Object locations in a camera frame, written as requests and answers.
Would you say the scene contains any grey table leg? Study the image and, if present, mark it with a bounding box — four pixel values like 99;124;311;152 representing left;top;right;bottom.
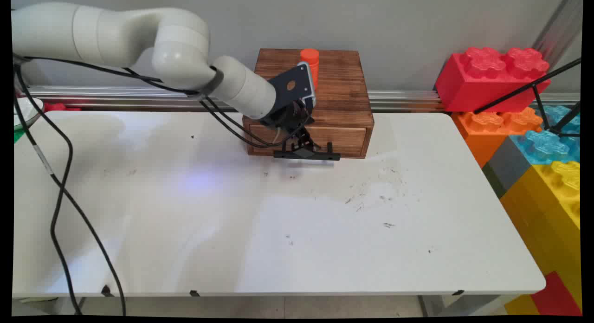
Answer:
417;294;521;317

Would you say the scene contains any aluminium corner post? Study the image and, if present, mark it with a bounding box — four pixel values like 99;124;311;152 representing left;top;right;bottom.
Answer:
532;0;583;65

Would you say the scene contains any black velcro cable strap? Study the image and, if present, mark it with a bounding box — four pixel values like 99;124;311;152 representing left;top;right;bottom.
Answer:
203;65;225;99

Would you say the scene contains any big red toy brick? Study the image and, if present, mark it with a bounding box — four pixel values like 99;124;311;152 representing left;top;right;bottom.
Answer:
435;47;552;114

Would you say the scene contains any wooden drawer with black handle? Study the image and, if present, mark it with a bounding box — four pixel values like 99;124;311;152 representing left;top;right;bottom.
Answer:
249;123;368;162

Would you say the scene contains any brown wooden drawer cabinet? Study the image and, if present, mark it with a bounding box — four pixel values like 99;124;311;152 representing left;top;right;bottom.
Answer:
242;48;374;159

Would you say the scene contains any big grey toy brick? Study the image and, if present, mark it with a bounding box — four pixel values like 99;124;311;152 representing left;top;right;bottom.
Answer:
483;136;532;199

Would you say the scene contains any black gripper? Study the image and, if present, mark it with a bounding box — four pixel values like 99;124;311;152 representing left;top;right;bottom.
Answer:
259;99;323;152

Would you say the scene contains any plain black cable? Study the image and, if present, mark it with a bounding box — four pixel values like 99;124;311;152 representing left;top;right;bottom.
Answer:
13;65;279;315

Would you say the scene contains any big yellow toy brick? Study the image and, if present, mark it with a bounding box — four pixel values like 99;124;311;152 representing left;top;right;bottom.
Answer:
499;161;581;316

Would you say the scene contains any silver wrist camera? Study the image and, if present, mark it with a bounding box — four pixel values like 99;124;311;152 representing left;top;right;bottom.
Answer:
297;62;317;108

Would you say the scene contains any aluminium wall rail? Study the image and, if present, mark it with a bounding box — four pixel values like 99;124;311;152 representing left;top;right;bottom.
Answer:
21;85;581;113

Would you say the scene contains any big blue toy brick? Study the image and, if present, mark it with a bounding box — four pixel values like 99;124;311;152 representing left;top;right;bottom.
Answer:
510;105;581;166

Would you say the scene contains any black tripod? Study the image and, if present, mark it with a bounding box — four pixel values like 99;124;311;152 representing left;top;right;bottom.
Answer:
473;58;582;138

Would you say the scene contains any small red toy brick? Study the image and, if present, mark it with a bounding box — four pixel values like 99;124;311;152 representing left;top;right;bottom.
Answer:
530;271;582;316

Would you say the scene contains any black wrist mount plate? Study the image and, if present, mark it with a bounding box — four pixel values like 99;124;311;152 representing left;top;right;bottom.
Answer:
267;63;311;112

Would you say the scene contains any white bowl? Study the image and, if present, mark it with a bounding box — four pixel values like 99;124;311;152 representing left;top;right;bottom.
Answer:
13;97;45;131

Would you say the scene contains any orange plastic bottle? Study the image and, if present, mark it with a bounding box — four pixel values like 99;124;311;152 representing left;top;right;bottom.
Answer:
300;49;320;90

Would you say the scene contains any big orange toy brick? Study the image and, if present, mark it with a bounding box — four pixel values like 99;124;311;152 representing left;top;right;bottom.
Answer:
451;107;544;168

